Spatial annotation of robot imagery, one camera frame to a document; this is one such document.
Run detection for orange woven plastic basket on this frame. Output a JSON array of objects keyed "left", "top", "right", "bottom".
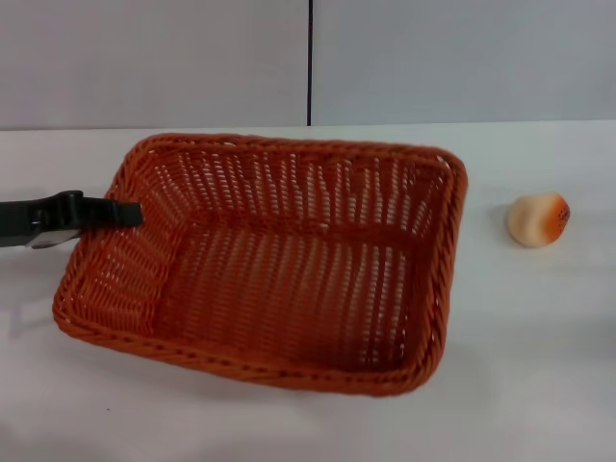
[{"left": 51, "top": 133, "right": 470, "bottom": 398}]

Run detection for peach-coloured toy fruit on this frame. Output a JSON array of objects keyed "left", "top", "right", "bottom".
[{"left": 507, "top": 192, "right": 573, "bottom": 249}]

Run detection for dark vertical wall joint strip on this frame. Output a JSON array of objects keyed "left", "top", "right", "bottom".
[{"left": 306, "top": 0, "right": 315, "bottom": 127}]

